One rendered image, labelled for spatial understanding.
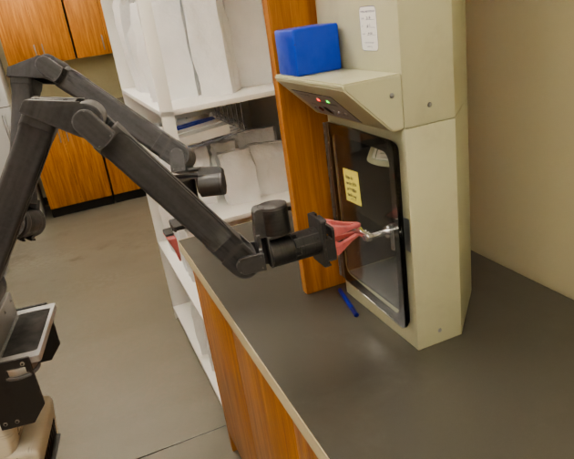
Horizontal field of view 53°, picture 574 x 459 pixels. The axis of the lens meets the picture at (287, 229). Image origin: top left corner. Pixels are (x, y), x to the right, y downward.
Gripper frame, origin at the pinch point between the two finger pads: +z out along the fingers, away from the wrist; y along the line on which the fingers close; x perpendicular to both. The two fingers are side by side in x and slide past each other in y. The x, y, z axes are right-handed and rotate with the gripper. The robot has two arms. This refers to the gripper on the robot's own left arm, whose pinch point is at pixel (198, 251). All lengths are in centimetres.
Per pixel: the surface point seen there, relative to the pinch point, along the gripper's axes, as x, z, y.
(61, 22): 476, -67, 3
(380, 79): -46, -41, 29
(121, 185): 454, 93, 18
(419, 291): -46, 2, 34
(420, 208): -46, -15, 35
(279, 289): -1.9, 16.1, 19.1
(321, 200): -9.4, -8.1, 31.2
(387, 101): -46, -37, 30
